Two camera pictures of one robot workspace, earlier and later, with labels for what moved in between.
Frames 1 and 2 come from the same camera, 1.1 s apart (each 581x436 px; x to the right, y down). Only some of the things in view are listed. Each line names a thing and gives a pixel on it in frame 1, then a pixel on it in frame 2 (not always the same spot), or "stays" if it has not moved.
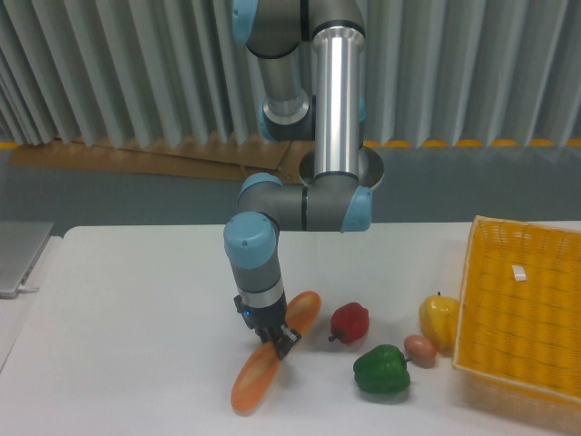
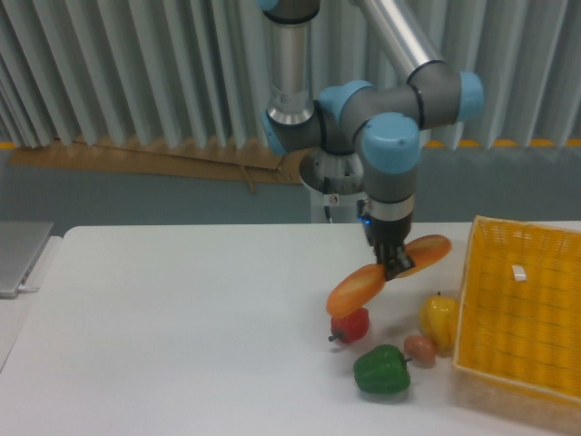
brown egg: [420, 351] stays
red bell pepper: [349, 322] stays
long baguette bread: [260, 374] to [359, 284]
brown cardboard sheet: [278, 158] stays
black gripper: [266, 321] to [388, 238]
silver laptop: [21, 242] stays
